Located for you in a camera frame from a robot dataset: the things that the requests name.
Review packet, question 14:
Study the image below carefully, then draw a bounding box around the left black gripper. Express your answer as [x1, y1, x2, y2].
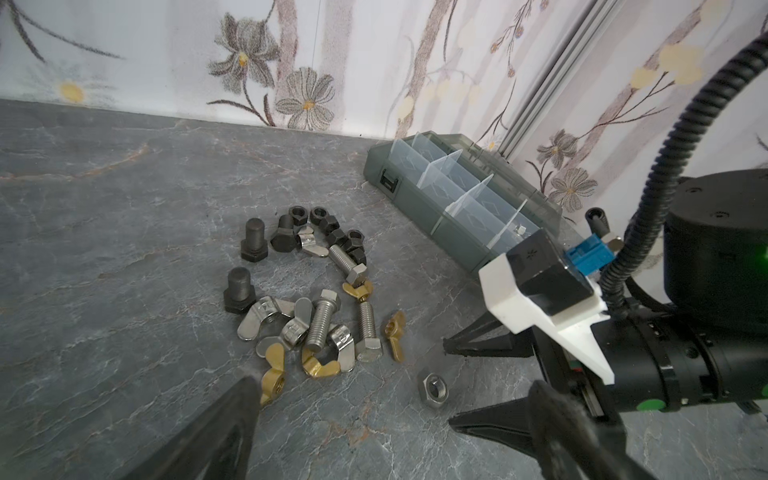
[527, 311, 767, 479]

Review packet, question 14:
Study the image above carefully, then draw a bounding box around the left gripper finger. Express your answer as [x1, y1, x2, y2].
[125, 377, 261, 479]

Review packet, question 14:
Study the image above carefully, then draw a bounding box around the silver hex nut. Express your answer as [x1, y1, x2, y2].
[418, 373, 449, 409]

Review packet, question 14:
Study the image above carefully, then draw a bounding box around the brass wing nut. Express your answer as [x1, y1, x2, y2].
[384, 311, 406, 363]
[301, 347, 341, 379]
[342, 280, 373, 302]
[260, 343, 286, 406]

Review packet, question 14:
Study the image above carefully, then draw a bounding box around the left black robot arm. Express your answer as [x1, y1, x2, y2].
[444, 170, 767, 479]

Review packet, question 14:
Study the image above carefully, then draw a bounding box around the silver wing nut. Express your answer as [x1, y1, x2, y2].
[328, 324, 356, 372]
[237, 296, 295, 341]
[298, 224, 329, 258]
[256, 297, 313, 358]

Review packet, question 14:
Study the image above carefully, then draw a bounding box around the black hex bolt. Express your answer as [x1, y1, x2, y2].
[270, 214, 299, 253]
[223, 267, 256, 314]
[240, 218, 268, 263]

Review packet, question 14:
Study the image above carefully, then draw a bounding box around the silver hex bolt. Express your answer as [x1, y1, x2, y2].
[355, 301, 382, 363]
[329, 245, 368, 287]
[305, 289, 341, 353]

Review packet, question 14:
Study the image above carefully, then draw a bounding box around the black hex nut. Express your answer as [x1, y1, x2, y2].
[289, 205, 309, 227]
[348, 248, 367, 265]
[309, 206, 328, 225]
[343, 229, 364, 251]
[318, 215, 340, 236]

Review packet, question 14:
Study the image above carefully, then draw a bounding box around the grey compartment organizer box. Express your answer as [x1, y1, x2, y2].
[364, 131, 579, 273]

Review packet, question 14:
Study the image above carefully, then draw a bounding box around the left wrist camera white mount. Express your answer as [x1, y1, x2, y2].
[478, 230, 616, 385]

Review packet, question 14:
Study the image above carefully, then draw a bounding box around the black corrugated cable conduit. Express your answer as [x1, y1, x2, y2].
[598, 32, 768, 313]

